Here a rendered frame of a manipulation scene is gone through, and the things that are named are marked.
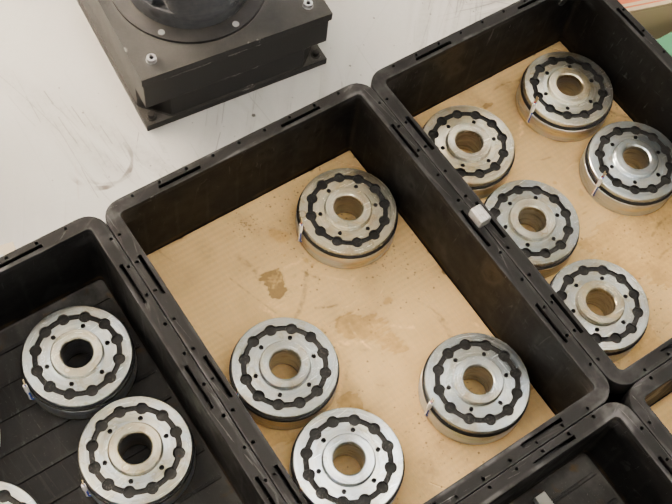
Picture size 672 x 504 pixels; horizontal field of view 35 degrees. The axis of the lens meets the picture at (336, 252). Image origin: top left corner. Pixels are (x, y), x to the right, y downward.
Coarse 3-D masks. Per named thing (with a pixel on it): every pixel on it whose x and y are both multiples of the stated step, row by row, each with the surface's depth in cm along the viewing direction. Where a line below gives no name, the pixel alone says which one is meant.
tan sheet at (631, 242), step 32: (480, 96) 120; (512, 96) 121; (512, 128) 118; (544, 160) 117; (576, 160) 117; (576, 192) 115; (608, 224) 114; (640, 224) 114; (576, 256) 111; (608, 256) 112; (640, 256) 112; (640, 352) 107
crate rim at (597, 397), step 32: (352, 96) 106; (288, 128) 104; (224, 160) 102; (416, 160) 103; (160, 192) 99; (448, 192) 102; (128, 256) 96; (160, 288) 96; (512, 288) 98; (544, 320) 96; (192, 352) 92; (576, 352) 95; (224, 384) 91; (608, 384) 94; (576, 416) 92; (256, 448) 89; (512, 448) 90; (288, 480) 88; (480, 480) 89
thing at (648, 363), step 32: (544, 0) 114; (608, 0) 115; (480, 32) 112; (640, 32) 114; (416, 64) 109; (384, 96) 107; (416, 128) 106; (512, 256) 99; (544, 288) 98; (576, 320) 97
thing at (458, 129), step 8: (456, 128) 113; (464, 128) 113; (472, 128) 113; (480, 128) 114; (448, 136) 113; (456, 136) 113; (480, 136) 113; (488, 136) 113; (448, 144) 112; (488, 144) 113; (456, 152) 112; (464, 152) 112; (480, 152) 112; (488, 152) 112; (464, 160) 112; (472, 160) 112; (480, 160) 112
